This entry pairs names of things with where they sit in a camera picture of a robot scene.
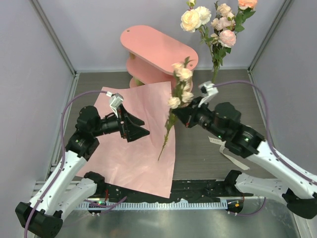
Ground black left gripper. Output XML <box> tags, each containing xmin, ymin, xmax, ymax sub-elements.
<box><xmin>92</xmin><ymin>104</ymin><xmax>150</xmax><ymax>142</ymax></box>

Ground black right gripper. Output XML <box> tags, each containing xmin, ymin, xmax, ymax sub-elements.
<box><xmin>173</xmin><ymin>96</ymin><xmax>227</xmax><ymax>139</ymax></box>

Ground small pale spray roses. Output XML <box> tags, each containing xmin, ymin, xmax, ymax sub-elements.
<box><xmin>158</xmin><ymin>57</ymin><xmax>194</xmax><ymax>161</ymax></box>

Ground pink wrapping paper sheet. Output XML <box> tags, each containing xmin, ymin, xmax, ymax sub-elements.
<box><xmin>77</xmin><ymin>82</ymin><xmax>175</xmax><ymax>198</ymax></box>

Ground cream ribbon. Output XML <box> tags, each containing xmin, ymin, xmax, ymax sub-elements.
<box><xmin>208</xmin><ymin>137</ymin><xmax>250</xmax><ymax>171</ymax></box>

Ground light pink rose stem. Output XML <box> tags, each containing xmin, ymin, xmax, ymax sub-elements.
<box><xmin>211</xmin><ymin>17</ymin><xmax>236</xmax><ymax>72</ymax></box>

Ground cream white rose stem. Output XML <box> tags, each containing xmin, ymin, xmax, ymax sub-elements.
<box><xmin>180</xmin><ymin>0</ymin><xmax>217</xmax><ymax>75</ymax></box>

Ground small peach spray roses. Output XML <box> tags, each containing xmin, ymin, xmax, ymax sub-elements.
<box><xmin>214</xmin><ymin>1</ymin><xmax>235</xmax><ymax>21</ymax></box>

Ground peach rose stem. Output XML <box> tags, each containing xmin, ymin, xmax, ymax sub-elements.
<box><xmin>233</xmin><ymin>0</ymin><xmax>258</xmax><ymax>33</ymax></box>

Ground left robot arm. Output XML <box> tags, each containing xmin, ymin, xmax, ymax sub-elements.
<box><xmin>15</xmin><ymin>105</ymin><xmax>150</xmax><ymax>238</ymax></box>

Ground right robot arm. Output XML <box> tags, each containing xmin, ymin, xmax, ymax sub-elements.
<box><xmin>172</xmin><ymin>102</ymin><xmax>317</xmax><ymax>219</ymax></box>

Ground clear glass vase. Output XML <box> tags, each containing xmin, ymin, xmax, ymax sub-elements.
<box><xmin>211</xmin><ymin>63</ymin><xmax>220</xmax><ymax>84</ymax></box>

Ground pink three-tier shelf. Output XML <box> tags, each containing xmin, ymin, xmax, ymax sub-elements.
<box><xmin>120</xmin><ymin>25</ymin><xmax>199</xmax><ymax>88</ymax></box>

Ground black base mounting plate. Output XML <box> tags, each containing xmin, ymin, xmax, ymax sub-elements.
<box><xmin>94</xmin><ymin>179</ymin><xmax>253</xmax><ymax>203</ymax></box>

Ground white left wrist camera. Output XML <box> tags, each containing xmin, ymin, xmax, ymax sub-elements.
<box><xmin>106</xmin><ymin>92</ymin><xmax>124</xmax><ymax>117</ymax></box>

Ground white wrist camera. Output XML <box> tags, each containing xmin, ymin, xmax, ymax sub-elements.
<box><xmin>198</xmin><ymin>81</ymin><xmax>218</xmax><ymax>108</ymax></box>
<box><xmin>106</xmin><ymin>92</ymin><xmax>124</xmax><ymax>117</ymax></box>

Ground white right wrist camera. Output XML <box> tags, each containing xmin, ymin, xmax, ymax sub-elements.
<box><xmin>198</xmin><ymin>81</ymin><xmax>218</xmax><ymax>108</ymax></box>

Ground white slotted cable duct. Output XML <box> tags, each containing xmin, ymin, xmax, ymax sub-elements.
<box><xmin>79</xmin><ymin>201</ymin><xmax>228</xmax><ymax>211</ymax></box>

